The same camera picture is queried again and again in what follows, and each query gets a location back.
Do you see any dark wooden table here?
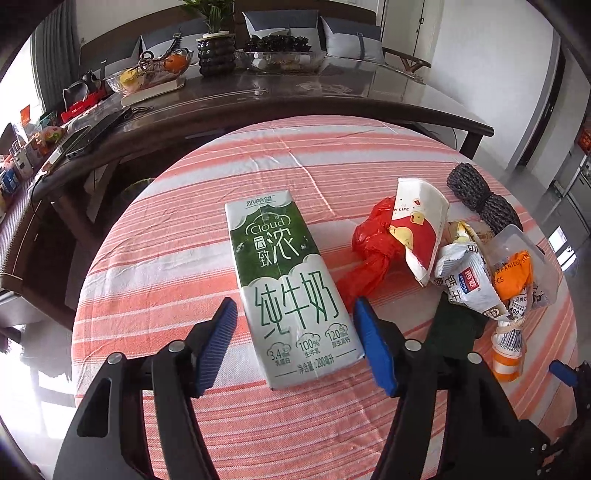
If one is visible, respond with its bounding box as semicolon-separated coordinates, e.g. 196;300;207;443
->
0;55;495;324

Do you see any crushed white red paper cup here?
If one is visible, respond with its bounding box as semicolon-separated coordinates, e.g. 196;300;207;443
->
388;178;450;288

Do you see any dark wooden sofa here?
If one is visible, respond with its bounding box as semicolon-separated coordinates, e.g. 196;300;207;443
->
78;0;432;79

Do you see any red box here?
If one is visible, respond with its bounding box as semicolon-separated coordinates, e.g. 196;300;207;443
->
61;88;107;123

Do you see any grey white cushion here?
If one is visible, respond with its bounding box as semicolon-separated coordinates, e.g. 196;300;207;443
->
321;16;386;64
140;21;204;61

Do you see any clear plastic container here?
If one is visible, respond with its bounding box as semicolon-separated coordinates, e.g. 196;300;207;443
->
480;224;561;308

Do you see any green potted plant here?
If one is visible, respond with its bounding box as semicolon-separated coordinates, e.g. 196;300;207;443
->
180;0;236;34

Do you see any small white orange bottle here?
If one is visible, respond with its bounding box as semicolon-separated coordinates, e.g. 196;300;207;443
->
490;318;525;382

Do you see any thick book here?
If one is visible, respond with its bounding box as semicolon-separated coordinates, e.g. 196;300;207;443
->
121;76;186;108

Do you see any green and white milk carton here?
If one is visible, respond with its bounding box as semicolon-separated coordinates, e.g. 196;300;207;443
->
225;188;365;391

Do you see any glass tray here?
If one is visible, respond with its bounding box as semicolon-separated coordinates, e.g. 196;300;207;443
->
235;46;326;73

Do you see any black grey rope bundle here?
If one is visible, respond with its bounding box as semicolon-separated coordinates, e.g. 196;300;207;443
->
446;162;525;236

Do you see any grey curtain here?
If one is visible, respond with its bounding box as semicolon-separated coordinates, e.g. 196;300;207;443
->
32;0;79;121

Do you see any grey laptop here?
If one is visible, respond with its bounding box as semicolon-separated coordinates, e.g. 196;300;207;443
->
48;108;130;162

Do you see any white blue snack wrapper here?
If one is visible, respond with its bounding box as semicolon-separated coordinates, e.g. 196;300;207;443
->
434;222;509;320

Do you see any row of small boxes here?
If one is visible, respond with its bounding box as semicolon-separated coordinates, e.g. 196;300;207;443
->
0;122;65;204

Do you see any orange white striped tablecloth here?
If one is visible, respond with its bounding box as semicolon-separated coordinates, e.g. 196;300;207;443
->
71;121;580;480

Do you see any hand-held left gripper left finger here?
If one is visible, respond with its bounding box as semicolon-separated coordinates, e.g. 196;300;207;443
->
52;296;238;480

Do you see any orange packet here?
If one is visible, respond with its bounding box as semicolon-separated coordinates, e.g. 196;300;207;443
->
494;250;534;301

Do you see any dark ribbed plant pot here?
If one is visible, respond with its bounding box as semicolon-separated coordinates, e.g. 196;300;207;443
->
197;31;236;77

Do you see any red plastic bag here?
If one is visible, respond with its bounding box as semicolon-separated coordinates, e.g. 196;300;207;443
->
336;196;416;301

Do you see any dark green cloth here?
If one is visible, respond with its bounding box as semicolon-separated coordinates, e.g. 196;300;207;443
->
427;295;485;361

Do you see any glass fruit bowl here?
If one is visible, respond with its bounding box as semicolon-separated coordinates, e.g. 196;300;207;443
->
105;48;195;95

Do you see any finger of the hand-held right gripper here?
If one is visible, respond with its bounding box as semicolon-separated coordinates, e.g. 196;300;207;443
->
549;359;589;393

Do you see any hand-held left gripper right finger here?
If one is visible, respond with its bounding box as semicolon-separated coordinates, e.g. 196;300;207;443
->
353;296;552;480

